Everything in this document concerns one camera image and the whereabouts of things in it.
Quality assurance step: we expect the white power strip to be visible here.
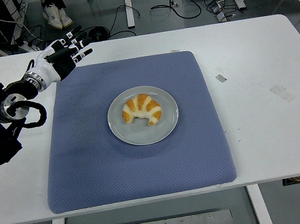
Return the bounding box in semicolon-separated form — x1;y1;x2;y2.
15;35;41;55

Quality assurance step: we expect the large clear tape patch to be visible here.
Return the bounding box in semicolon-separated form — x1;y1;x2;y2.
269;82;296;105

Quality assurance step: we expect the grey power adapter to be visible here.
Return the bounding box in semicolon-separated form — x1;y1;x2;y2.
209;0;225;13

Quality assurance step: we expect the round grey plate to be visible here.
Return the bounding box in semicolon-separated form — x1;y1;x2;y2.
104;81;184;150

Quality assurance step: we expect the long black floor cable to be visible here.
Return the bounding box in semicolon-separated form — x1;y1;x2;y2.
105;2;144;38

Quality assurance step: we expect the person's foot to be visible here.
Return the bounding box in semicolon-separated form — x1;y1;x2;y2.
41;2;63;32
57;6;75;29

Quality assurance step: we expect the blue quilted mat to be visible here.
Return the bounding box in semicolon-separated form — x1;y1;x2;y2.
30;46;240;216

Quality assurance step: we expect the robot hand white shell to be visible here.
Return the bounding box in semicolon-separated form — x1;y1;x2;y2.
24;24;99;94

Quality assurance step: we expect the golden croissant bread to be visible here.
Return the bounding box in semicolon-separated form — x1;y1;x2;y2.
119;90;164;130

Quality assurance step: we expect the coiled black cable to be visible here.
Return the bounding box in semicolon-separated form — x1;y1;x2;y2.
88;25;111;43

